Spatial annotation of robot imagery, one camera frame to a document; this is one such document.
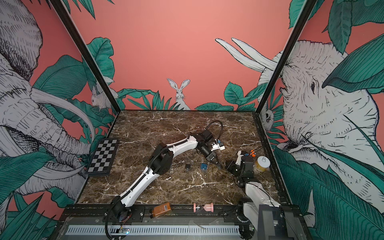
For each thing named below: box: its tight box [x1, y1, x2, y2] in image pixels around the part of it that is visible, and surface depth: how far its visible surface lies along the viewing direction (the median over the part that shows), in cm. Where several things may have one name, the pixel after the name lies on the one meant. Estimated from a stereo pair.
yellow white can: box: [255, 155, 271, 172], surface depth 90 cm
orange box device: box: [152, 202, 171, 218], surface depth 74 cm
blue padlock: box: [201, 163, 208, 172], surface depth 92 cm
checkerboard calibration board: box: [85, 138, 120, 176], surface depth 92 cm
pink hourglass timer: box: [193, 202, 214, 213], surface depth 76 cm
